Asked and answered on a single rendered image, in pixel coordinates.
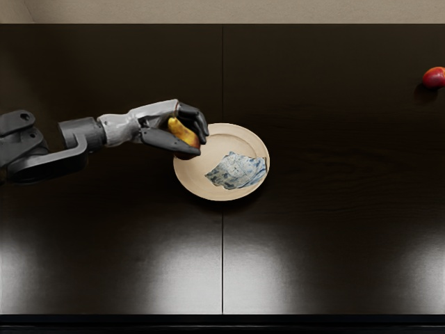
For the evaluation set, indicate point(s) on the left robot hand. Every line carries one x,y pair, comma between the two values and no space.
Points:
120,126

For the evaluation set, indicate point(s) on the yellow red pear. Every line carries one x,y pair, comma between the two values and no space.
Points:
182,133

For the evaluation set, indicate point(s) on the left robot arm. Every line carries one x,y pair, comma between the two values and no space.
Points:
38,153

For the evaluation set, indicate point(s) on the beige plate with blue pattern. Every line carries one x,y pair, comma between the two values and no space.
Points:
222,163

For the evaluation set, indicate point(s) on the red yellow apple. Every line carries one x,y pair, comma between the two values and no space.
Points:
434,77

